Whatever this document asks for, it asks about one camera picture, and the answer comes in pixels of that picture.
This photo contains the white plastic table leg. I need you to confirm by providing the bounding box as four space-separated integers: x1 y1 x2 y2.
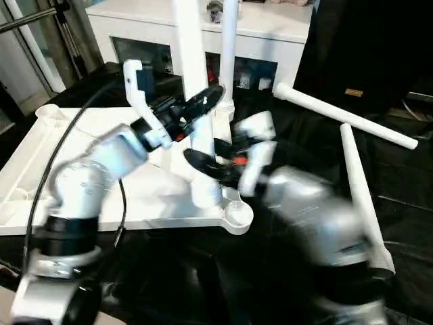
170 0 225 209
339 124 396 275
273 83 419 150
220 0 239 121

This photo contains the white plastic table top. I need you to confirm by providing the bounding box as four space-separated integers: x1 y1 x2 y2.
0 102 254 236

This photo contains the grey bundle on cabinet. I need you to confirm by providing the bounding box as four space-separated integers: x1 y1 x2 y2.
206 0 224 22

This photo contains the white cabinet with glass doors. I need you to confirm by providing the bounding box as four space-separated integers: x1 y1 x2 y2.
87 0 313 92

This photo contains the grey curtain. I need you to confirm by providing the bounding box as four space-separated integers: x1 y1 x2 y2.
41 0 109 82

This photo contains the grey metal pole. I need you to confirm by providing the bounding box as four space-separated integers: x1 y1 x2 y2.
0 4 70 35

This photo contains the black plastic mat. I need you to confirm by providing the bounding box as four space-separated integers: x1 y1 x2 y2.
0 64 433 325

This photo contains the black tall cabinet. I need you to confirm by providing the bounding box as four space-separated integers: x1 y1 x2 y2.
298 0 433 102

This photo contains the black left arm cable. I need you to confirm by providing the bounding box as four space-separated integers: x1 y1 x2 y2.
22 80 131 272

